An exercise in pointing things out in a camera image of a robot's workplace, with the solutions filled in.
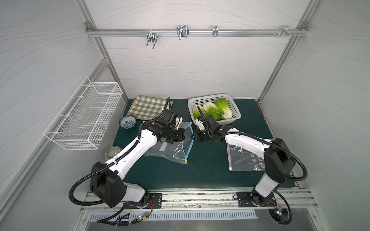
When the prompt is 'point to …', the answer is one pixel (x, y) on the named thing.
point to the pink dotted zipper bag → (239, 160)
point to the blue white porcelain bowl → (127, 121)
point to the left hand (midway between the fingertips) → (185, 137)
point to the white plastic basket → (201, 101)
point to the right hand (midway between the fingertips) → (190, 136)
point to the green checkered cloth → (147, 107)
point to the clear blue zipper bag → (178, 152)
